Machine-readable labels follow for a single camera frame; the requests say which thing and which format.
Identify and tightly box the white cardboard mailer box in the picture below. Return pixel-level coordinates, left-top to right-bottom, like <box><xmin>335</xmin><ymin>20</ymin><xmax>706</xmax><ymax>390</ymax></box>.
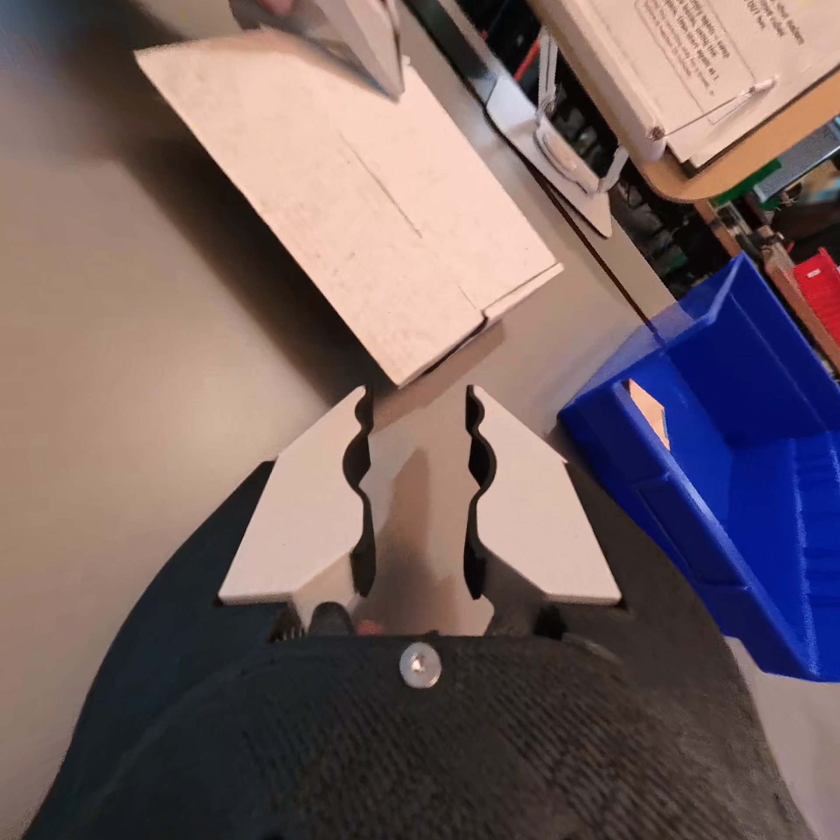
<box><xmin>134</xmin><ymin>29</ymin><xmax>565</xmax><ymax>388</ymax></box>

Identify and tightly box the printed instruction sheet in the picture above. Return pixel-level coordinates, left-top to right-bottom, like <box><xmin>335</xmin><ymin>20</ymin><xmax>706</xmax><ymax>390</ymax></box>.
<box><xmin>591</xmin><ymin>0</ymin><xmax>840</xmax><ymax>165</ymax></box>

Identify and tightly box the blue plastic bin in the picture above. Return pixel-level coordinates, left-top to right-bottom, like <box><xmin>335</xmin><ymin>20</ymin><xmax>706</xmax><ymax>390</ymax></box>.
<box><xmin>558</xmin><ymin>252</ymin><xmax>840</xmax><ymax>682</ymax></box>

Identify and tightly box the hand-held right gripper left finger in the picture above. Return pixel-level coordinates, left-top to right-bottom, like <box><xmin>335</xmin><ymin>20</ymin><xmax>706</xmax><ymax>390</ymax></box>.
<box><xmin>217</xmin><ymin>385</ymin><xmax>376</xmax><ymax>626</ymax></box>

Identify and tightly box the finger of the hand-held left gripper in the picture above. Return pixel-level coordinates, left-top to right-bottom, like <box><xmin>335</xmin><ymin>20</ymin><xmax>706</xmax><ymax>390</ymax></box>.
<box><xmin>233</xmin><ymin>0</ymin><xmax>406</xmax><ymax>102</ymax></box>

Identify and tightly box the white stand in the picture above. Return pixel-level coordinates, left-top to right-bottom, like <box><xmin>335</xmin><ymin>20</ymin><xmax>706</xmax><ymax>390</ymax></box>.
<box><xmin>486</xmin><ymin>0</ymin><xmax>667</xmax><ymax>238</ymax></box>

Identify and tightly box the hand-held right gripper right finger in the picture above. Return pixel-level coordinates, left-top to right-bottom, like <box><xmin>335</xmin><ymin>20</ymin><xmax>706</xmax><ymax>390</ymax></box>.
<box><xmin>462</xmin><ymin>385</ymin><xmax>623</xmax><ymax>607</ymax></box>

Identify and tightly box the red storage bin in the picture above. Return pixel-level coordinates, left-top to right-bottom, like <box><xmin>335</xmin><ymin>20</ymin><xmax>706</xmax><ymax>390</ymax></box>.
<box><xmin>793</xmin><ymin>248</ymin><xmax>840</xmax><ymax>342</ymax></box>

